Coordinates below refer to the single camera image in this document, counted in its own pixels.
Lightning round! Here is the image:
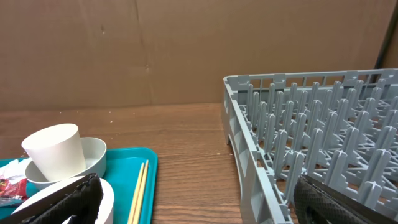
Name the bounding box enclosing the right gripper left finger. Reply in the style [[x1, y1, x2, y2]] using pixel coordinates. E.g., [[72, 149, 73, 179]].
[[1, 173, 103, 224]]

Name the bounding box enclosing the right wooden chopstick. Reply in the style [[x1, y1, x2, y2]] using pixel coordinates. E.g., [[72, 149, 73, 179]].
[[132, 160, 149, 224]]

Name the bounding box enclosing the grey dishwasher rack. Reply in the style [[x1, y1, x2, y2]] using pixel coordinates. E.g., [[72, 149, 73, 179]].
[[221, 68, 397, 223]]

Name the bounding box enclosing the left wooden chopstick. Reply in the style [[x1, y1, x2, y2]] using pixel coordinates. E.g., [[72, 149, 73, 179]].
[[127, 163, 145, 224]]

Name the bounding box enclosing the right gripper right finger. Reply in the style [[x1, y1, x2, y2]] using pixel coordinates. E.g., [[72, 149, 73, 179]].
[[294, 175, 397, 224]]

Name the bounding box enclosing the wooden chopstick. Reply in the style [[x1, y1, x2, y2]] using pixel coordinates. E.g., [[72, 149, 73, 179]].
[[127, 163, 145, 224], [132, 160, 149, 224]]

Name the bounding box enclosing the small white plate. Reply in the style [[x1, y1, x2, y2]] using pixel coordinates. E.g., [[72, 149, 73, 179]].
[[12, 176, 114, 224]]

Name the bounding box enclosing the red snack wrapper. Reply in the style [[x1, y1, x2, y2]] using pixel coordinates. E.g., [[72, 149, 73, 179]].
[[1, 175, 29, 207]]

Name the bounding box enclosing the grey shallow bowl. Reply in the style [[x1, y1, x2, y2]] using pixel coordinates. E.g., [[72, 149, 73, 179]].
[[25, 137, 107, 190]]

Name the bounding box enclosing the white napkin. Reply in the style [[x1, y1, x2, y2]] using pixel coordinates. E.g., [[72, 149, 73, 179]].
[[1, 158, 32, 184]]

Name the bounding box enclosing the white paper cup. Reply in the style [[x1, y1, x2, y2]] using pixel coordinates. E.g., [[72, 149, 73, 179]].
[[21, 123, 86, 181]]

